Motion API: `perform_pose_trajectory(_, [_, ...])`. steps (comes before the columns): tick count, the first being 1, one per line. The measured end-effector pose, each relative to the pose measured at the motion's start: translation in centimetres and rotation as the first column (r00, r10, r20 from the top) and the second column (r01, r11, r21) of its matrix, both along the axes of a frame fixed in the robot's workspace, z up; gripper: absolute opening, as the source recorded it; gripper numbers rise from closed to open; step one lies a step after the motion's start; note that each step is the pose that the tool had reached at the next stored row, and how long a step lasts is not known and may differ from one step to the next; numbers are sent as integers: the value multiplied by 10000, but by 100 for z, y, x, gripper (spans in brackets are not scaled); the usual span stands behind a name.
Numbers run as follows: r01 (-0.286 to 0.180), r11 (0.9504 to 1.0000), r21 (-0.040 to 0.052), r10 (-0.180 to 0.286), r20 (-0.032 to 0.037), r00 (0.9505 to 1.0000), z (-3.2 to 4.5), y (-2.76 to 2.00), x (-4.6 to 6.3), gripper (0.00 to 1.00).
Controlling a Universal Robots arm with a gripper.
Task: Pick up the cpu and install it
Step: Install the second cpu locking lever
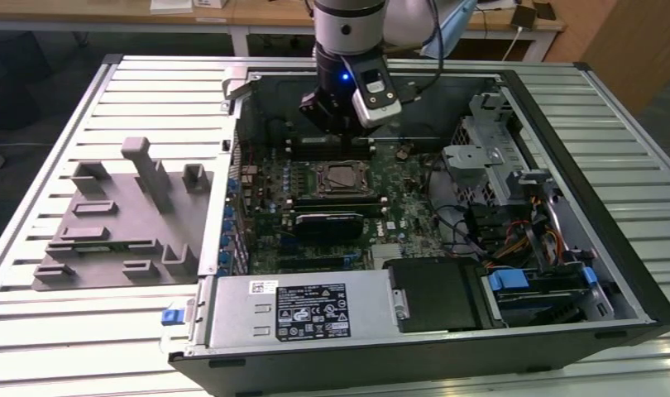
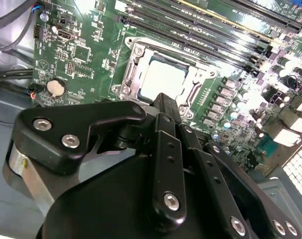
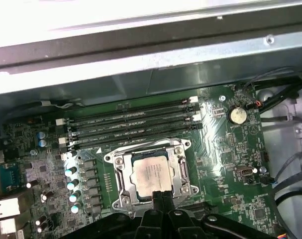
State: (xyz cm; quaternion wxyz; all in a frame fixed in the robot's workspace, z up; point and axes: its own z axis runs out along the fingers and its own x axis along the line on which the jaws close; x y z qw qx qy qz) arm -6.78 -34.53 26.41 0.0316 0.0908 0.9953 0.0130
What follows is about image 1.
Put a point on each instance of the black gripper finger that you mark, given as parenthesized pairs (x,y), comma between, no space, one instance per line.
(357,132)
(313,107)

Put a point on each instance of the silver CPU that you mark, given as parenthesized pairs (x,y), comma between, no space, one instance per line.
(345,177)

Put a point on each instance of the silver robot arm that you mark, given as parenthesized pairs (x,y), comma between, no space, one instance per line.
(349,25)

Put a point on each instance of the CPU socket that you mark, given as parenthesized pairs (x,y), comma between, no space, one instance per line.
(337,193)

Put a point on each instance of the metal drive cage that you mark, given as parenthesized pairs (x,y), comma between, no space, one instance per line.
(473,159)

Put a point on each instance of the black graphics card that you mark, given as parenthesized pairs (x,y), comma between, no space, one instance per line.
(329,226)

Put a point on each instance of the green motherboard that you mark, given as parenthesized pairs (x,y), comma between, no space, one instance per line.
(411,231)

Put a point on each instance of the pale blue teach pendant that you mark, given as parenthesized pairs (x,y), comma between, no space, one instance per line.
(450,25)

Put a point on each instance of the silver chipset heat sink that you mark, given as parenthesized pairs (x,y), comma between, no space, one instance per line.
(387,253)

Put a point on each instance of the white paper box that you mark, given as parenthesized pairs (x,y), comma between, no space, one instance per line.
(171,4)

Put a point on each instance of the black phone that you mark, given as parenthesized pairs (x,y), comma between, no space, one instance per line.
(525,17)

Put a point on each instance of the black drive cover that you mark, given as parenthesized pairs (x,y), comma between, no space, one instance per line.
(434,293)

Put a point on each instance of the grey parts rack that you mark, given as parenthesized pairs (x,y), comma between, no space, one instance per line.
(124,215)

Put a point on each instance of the hard disk in blue carrier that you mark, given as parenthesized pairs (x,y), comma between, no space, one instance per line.
(509,283)

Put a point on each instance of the grey power supply unit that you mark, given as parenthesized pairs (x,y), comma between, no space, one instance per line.
(235,310)

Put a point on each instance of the wooden cabinet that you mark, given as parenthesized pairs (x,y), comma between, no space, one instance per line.
(626,41)

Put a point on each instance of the blue plastic clip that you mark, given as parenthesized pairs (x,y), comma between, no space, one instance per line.
(589,276)

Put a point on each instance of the blue case latch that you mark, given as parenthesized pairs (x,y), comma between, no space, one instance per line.
(172,317)

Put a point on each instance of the black PC case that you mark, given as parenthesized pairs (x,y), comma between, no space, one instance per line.
(367,372)

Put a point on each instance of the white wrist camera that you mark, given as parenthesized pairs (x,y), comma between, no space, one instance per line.
(375,111)

